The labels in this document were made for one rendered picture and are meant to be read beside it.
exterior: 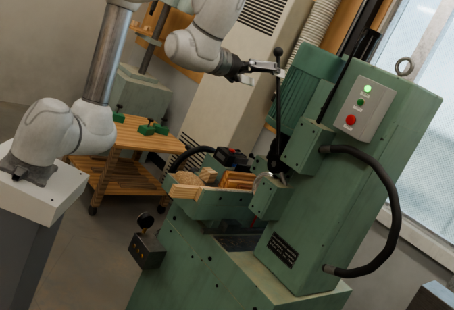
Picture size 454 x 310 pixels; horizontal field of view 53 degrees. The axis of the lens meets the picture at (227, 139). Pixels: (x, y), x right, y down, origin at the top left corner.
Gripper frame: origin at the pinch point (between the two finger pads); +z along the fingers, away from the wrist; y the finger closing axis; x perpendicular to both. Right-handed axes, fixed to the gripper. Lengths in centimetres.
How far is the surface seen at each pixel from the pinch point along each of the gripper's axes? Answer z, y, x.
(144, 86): 90, -204, 58
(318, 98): 7.2, 15.9, -8.5
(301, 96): 7.4, 9.2, -6.8
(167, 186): -16, -32, -37
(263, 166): 10.7, -10.5, -28.6
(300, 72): 5.9, 10.0, 1.1
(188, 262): -8, -29, -63
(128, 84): 74, -205, 55
